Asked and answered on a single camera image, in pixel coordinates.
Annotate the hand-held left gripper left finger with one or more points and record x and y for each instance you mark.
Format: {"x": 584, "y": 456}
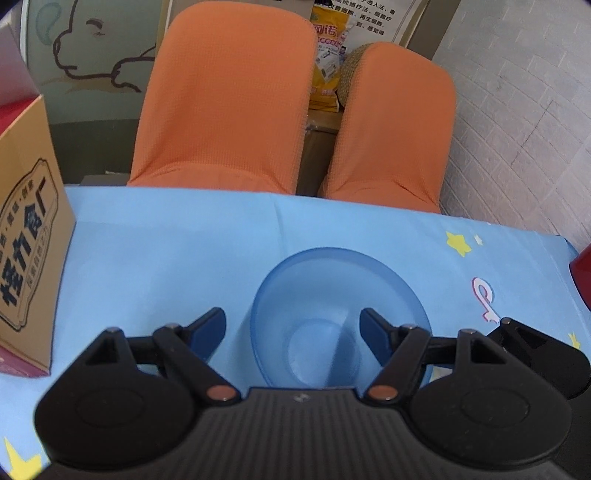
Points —
{"x": 207, "y": 330}

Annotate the blue cartoon pig tablecloth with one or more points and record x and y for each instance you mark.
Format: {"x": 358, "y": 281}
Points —
{"x": 161, "y": 254}

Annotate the woven straw item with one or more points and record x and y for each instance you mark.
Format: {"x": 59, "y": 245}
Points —
{"x": 353, "y": 74}

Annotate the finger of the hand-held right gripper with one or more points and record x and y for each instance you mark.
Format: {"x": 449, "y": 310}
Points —
{"x": 505, "y": 332}

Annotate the brown cardboard box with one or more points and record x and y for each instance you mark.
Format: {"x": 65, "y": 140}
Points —
{"x": 32, "y": 240}

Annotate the yellow bag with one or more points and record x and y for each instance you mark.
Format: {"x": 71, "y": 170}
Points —
{"x": 325, "y": 60}

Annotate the blue plastic bowl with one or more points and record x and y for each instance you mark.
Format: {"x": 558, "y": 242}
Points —
{"x": 323, "y": 277}

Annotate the framed poster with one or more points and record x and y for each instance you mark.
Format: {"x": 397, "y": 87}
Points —
{"x": 392, "y": 18}

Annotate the orange chair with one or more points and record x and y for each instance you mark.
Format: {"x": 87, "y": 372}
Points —
{"x": 221, "y": 92}
{"x": 397, "y": 129}

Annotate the glass door with cartoon sticker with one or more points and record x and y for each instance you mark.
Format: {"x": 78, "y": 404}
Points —
{"x": 92, "y": 46}

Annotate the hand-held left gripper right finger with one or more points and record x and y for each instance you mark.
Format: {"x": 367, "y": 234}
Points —
{"x": 375, "y": 334}

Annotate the red thermos jug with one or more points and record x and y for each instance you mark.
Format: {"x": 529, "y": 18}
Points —
{"x": 582, "y": 277}

